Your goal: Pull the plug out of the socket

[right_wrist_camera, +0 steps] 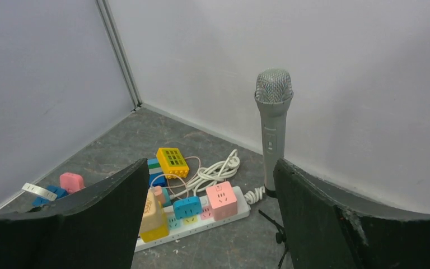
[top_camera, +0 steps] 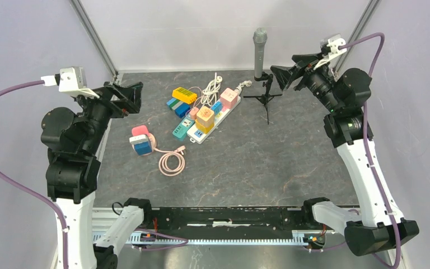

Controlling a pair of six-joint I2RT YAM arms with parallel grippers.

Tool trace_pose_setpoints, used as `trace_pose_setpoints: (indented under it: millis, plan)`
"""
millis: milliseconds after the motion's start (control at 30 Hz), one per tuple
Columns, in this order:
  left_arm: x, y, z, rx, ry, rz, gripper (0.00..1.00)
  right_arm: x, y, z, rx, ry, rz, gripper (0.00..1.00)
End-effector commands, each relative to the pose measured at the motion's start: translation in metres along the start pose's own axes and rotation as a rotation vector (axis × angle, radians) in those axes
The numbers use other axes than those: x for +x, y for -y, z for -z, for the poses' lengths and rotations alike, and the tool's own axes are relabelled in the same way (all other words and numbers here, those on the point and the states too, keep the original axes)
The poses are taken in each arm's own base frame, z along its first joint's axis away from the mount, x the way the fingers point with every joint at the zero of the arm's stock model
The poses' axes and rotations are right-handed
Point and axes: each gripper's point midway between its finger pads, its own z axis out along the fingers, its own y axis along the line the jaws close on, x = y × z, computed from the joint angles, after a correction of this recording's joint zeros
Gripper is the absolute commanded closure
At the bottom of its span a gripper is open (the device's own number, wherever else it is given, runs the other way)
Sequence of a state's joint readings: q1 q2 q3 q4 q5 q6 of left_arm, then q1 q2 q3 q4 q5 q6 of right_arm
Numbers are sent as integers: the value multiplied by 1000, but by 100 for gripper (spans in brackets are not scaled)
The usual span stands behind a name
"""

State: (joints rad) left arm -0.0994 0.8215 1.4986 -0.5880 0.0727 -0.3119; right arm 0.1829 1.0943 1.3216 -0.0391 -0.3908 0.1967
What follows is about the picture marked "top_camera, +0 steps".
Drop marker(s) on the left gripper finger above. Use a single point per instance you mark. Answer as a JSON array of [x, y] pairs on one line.
[[130, 95], [117, 112]]

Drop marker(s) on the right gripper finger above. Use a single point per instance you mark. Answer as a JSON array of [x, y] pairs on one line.
[[285, 76], [306, 58]]

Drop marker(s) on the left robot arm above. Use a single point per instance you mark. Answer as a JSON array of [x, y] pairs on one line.
[[72, 140]]

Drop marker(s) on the pink cube socket adapter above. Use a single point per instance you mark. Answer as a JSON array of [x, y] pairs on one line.
[[229, 98]]

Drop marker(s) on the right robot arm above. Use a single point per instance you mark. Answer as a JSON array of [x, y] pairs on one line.
[[381, 225]]

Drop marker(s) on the black microphone tripod stand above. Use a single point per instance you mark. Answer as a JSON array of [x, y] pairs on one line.
[[266, 97]]

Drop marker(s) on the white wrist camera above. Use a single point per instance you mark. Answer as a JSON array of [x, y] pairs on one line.
[[330, 49], [71, 81]]

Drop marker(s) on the grey microphone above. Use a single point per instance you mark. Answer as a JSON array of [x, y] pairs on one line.
[[259, 38]]

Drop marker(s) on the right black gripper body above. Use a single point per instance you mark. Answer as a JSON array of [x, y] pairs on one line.
[[319, 80]]

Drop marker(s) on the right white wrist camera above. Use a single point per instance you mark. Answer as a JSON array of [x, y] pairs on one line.
[[330, 49]]

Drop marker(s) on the small blue plug adapter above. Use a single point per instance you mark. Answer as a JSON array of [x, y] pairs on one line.
[[217, 107]]

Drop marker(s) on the beige cube socket adapter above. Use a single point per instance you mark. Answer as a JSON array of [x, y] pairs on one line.
[[205, 116]]

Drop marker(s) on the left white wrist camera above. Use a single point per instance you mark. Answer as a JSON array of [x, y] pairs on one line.
[[71, 81]]

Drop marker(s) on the blue white cube adapter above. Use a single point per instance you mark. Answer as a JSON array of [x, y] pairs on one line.
[[141, 144]]

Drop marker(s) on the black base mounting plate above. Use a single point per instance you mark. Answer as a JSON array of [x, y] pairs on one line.
[[251, 222]]

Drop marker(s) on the white multicolour power strip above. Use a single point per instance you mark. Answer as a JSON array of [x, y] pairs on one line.
[[209, 96]]

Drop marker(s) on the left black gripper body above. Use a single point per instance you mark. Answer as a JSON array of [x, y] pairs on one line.
[[119, 101]]

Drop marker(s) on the grey slotted cable duct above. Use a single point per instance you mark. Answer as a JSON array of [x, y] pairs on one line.
[[296, 238]]

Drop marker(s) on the blue green power strip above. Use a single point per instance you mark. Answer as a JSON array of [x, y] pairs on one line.
[[179, 107]]

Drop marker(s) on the pink round socket reel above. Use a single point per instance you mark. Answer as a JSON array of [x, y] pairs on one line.
[[142, 129]]

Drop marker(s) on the teal power strip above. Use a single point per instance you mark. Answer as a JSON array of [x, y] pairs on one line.
[[180, 132]]

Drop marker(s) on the yellow cube socket adapter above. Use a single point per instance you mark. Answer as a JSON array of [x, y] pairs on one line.
[[202, 128]]

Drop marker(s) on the yellow rectangular power strip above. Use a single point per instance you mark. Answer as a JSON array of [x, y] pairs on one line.
[[184, 95]]

